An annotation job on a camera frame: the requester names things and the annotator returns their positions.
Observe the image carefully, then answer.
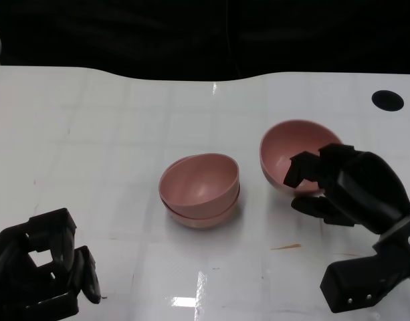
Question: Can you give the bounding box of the pink plastic bowl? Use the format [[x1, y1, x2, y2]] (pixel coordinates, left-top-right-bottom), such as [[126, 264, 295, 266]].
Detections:
[[161, 192, 241, 230], [260, 119, 345, 197], [159, 152, 241, 215]]

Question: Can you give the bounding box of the thin black hanging cable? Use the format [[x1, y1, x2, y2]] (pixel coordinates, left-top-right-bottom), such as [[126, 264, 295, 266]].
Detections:
[[223, 0, 241, 76]]

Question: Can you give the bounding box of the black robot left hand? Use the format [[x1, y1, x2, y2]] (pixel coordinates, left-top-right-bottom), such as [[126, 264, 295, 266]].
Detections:
[[0, 207, 102, 321]]

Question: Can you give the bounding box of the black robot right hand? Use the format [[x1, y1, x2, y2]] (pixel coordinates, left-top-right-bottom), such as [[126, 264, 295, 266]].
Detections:
[[283, 142, 410, 235]]

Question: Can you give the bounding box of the round black table grommet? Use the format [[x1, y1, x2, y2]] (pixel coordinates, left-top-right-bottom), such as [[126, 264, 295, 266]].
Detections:
[[371, 89, 405, 112]]

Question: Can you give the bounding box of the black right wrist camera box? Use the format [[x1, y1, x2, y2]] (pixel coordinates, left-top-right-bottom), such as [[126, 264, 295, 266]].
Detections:
[[320, 249, 410, 314]]

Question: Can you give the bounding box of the black backdrop curtain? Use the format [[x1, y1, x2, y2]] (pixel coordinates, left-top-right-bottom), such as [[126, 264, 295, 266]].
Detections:
[[0, 0, 410, 81]]

